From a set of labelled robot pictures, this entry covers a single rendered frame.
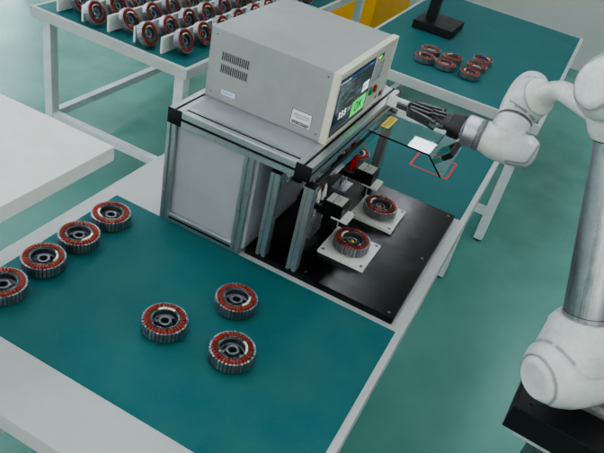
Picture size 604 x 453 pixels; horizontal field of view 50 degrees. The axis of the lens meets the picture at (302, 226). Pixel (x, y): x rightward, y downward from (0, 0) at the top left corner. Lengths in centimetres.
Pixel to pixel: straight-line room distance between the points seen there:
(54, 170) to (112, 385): 50
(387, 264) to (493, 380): 110
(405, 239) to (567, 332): 78
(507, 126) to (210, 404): 107
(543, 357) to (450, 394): 134
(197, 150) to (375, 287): 63
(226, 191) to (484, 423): 146
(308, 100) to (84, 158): 63
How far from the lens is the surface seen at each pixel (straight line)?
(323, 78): 170
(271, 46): 176
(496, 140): 186
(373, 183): 211
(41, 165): 136
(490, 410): 280
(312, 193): 168
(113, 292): 174
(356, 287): 185
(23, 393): 153
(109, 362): 157
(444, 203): 240
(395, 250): 204
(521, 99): 192
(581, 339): 147
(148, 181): 216
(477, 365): 295
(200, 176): 185
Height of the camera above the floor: 193
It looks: 35 degrees down
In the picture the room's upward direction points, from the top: 14 degrees clockwise
